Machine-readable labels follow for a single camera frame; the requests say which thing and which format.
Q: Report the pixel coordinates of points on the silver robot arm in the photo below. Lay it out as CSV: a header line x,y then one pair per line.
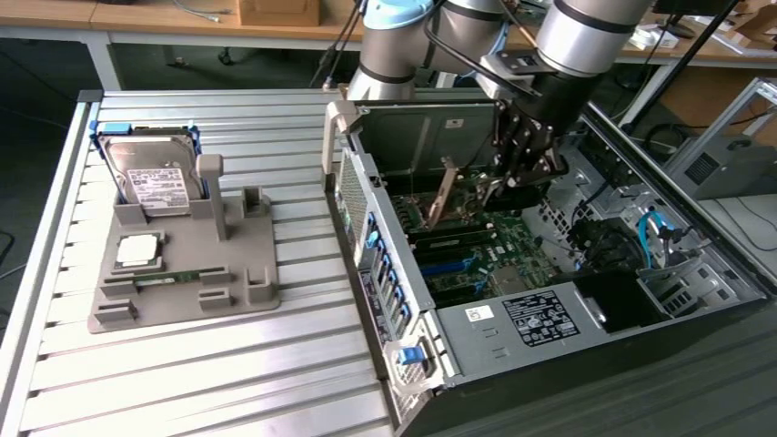
x,y
576,41

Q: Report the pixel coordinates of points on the white box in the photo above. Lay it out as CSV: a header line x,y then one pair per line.
x,y
659,41

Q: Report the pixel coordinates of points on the silver CPU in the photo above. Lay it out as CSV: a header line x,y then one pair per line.
x,y
139,250

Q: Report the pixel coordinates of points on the silver chipset heatsink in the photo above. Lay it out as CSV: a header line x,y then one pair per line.
x,y
510,281

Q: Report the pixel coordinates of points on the brown cardboard piece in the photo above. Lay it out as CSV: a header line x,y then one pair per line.
x,y
759,27

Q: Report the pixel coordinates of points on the black monitor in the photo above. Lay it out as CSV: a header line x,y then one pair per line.
x,y
678,25

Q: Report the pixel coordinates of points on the blue case latch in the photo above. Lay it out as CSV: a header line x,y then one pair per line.
x,y
410,355

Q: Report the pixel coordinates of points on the CPU socket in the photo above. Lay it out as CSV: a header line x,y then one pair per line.
x,y
451,215

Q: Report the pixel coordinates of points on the wooden desk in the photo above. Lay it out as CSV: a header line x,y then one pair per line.
x,y
153,18
704,57

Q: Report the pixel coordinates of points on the blue expansion slot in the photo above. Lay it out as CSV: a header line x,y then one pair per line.
x,y
450,267

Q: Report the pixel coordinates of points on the silver hard disk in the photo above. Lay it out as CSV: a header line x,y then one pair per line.
x,y
153,173

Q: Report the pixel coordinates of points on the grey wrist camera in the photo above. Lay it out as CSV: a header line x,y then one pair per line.
x,y
510,68

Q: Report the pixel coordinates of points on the black graphics card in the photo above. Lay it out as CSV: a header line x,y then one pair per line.
x,y
442,196

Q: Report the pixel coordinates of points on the open black PC case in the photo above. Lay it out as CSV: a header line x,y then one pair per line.
x,y
400,136

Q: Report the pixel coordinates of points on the blue disk caddy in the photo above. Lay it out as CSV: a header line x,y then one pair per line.
x,y
113,129

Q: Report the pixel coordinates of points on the black tripod pole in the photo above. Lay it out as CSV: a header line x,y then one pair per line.
x,y
686,64

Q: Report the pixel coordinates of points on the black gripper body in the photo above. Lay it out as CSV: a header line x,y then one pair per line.
x,y
564,104

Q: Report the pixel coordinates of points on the grey power supply unit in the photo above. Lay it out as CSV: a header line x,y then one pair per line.
x,y
486,346

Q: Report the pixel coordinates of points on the brown cardboard box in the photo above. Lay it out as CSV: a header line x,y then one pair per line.
x,y
276,11

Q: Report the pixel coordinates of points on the green motherboard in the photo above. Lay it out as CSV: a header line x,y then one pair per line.
x,y
516,255

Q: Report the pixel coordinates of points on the grey metal disk bay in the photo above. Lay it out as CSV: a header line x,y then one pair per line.
x,y
674,296

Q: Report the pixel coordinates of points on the grey parts rack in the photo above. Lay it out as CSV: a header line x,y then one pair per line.
x,y
182,300

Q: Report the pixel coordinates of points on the grey computer tower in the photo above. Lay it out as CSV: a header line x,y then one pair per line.
x,y
728,173

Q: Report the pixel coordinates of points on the green RAM stick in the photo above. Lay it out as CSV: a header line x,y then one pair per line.
x,y
170,277

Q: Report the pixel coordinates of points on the aluminium profile frame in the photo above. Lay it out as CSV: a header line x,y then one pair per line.
x,y
750,98

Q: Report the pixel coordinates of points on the perforated metal drive cage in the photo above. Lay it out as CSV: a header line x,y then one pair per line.
x,y
550,218

